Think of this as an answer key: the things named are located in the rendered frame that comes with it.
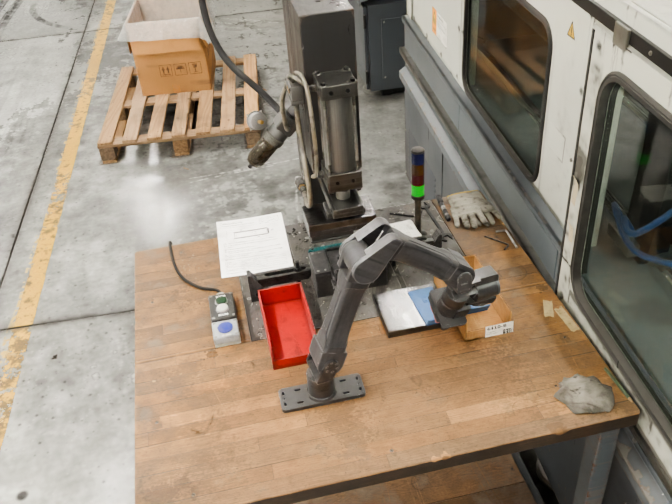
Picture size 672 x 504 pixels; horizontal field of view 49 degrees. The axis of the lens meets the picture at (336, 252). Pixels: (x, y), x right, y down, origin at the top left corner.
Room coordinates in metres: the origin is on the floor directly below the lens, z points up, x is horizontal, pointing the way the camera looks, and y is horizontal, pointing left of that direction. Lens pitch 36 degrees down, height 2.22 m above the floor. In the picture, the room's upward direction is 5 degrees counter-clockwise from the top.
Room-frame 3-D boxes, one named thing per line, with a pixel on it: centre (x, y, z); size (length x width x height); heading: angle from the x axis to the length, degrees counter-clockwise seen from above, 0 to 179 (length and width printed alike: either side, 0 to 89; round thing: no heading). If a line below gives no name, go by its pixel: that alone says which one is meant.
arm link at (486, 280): (1.34, -0.31, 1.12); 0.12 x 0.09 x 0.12; 106
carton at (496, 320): (1.50, -0.35, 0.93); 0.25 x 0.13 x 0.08; 10
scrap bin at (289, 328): (1.45, 0.14, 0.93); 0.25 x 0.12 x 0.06; 10
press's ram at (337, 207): (1.71, 0.00, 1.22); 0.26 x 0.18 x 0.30; 10
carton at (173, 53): (5.04, 0.99, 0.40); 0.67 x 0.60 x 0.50; 2
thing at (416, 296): (1.48, -0.24, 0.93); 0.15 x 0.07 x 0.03; 13
